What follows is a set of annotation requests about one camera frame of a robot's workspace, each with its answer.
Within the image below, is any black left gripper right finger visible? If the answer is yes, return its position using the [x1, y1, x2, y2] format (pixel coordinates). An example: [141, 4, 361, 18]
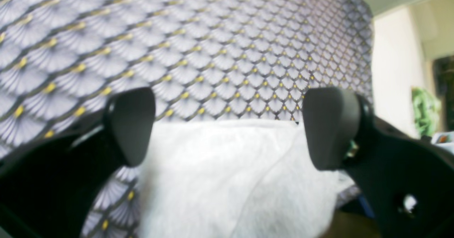
[302, 87, 454, 238]

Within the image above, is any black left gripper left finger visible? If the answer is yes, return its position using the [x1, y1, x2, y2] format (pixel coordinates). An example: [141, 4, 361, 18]
[0, 87, 156, 238]

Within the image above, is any light grey T-shirt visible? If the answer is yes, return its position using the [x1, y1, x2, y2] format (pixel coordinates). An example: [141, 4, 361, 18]
[138, 120, 353, 238]

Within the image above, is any fan-patterned grey tablecloth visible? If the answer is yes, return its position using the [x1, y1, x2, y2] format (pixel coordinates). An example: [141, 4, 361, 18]
[0, 0, 375, 238]

